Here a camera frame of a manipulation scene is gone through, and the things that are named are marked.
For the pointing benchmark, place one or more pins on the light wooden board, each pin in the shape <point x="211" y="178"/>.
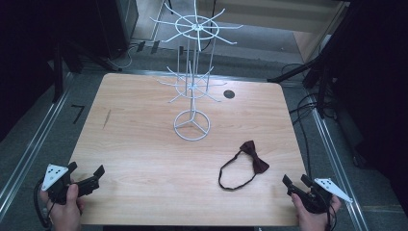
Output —
<point x="288" y="16"/>

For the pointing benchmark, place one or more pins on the dark red bow tie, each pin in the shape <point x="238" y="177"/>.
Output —
<point x="256" y="162"/>

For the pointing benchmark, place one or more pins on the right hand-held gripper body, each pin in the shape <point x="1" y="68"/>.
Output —
<point x="320" y="192"/>

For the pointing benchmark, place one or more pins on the black table grommet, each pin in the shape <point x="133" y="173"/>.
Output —
<point x="229" y="94"/>

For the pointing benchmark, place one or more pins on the black metal stand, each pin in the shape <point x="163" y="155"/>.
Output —
<point x="320" y="70"/>
<point x="59" y="64"/>

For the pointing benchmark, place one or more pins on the dark cabinet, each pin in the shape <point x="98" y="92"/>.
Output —
<point x="118" y="22"/>

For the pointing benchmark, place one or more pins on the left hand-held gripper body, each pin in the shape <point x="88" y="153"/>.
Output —
<point x="56" y="179"/>

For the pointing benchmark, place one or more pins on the person's left hand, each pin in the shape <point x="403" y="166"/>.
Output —
<point x="65" y="211"/>

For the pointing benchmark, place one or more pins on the metal floor rail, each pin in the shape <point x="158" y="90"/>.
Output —
<point x="340" y="170"/>
<point x="29" y="150"/>

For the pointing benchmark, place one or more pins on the person's right hand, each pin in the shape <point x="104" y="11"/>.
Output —
<point x="309" y="219"/>

